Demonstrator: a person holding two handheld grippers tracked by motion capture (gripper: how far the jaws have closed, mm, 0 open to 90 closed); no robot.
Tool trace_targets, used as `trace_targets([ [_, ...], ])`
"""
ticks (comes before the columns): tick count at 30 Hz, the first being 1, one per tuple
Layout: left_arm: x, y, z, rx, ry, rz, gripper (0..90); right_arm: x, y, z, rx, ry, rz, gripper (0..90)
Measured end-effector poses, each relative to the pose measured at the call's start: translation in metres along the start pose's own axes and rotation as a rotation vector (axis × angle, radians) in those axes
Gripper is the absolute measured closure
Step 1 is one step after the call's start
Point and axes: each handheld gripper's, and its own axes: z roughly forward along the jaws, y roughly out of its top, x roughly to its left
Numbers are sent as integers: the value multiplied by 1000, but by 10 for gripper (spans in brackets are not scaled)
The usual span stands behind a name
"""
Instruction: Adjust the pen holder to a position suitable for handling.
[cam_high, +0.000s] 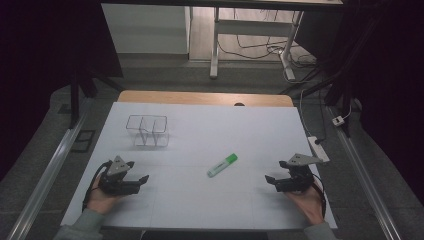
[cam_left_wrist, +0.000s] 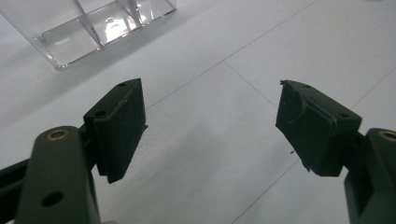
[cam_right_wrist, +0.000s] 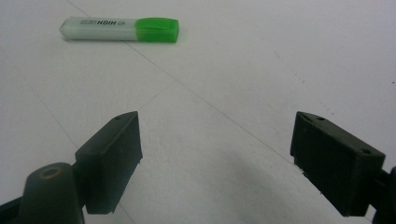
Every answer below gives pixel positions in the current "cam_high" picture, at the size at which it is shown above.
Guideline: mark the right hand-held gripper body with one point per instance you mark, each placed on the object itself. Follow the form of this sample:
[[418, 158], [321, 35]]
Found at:
[[296, 180]]

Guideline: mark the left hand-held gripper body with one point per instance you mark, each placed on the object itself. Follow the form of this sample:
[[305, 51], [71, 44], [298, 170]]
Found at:
[[115, 181]]

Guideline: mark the clear acrylic organizer box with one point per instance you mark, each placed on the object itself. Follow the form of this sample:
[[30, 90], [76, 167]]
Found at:
[[148, 131]]

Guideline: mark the green highlighter pen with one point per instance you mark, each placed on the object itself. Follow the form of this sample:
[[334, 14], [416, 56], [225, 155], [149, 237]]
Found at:
[[222, 165]]

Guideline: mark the person's left hand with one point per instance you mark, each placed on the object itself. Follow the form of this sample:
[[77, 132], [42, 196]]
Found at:
[[100, 201]]

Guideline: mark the person's right hand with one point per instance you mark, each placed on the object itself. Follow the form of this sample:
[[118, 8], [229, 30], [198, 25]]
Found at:
[[310, 203]]

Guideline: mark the white power strip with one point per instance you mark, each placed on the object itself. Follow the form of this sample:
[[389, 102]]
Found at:
[[318, 149]]

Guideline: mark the black floor plate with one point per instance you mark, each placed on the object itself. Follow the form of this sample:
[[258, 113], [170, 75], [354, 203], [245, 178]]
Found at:
[[83, 140]]

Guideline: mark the white table cover sheet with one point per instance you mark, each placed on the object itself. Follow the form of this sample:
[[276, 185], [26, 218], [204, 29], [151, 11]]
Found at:
[[213, 206]]

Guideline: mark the small white plug adapter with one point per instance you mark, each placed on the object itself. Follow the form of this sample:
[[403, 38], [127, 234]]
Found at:
[[338, 120]]

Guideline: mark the black metal stand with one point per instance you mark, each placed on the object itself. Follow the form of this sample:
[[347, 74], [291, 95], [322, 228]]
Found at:
[[75, 100]]

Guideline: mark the dark curtain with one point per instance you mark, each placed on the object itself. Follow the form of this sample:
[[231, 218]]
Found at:
[[393, 100], [40, 66]]

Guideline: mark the aluminium floor rail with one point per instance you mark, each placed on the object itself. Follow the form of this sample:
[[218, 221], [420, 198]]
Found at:
[[50, 170], [361, 173]]

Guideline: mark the white desk frame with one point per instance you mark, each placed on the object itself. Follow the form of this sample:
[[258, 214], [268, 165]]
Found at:
[[248, 27]]

